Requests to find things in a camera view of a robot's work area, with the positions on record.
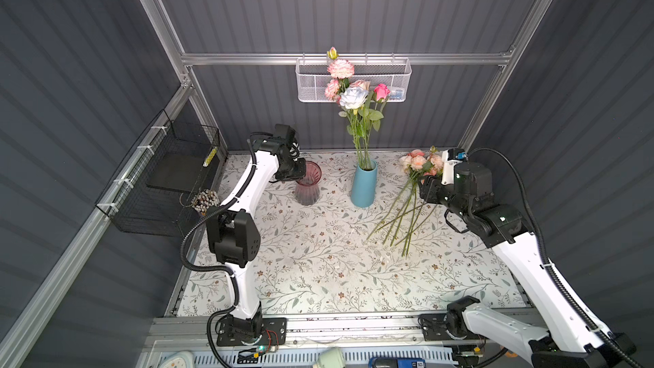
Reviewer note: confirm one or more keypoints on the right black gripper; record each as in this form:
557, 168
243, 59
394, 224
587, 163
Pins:
430, 190

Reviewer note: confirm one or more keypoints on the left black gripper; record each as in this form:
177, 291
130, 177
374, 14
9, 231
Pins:
295, 169

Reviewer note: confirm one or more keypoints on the pink ribbed glass vase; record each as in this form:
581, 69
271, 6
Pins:
307, 190

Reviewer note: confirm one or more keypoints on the white blue flower stem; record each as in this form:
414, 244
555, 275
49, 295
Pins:
364, 114

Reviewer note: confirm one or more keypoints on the teal ceramic vase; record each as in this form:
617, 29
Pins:
363, 191

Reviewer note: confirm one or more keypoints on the pink peony spray stem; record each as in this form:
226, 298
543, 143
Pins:
341, 71

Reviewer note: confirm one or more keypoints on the cream peach rose stem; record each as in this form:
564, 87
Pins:
360, 92

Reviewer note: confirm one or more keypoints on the hot pink rose stem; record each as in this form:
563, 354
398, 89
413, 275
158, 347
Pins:
380, 97

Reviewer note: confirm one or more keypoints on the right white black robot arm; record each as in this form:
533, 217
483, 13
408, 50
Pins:
572, 335

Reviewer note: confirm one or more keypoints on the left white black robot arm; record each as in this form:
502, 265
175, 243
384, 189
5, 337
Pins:
233, 236

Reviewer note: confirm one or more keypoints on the pink peony flower bunch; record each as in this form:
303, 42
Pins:
404, 216

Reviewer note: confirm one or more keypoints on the glass cup of pencils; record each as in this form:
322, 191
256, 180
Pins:
205, 200

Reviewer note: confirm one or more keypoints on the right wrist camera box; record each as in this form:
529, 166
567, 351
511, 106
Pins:
451, 158

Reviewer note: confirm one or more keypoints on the white wire mesh basket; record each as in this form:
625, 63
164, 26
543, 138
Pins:
312, 76

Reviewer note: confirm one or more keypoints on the black wire wall basket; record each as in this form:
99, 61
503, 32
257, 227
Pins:
153, 194

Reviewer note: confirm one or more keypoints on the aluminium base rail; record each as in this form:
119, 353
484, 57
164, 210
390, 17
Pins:
380, 330

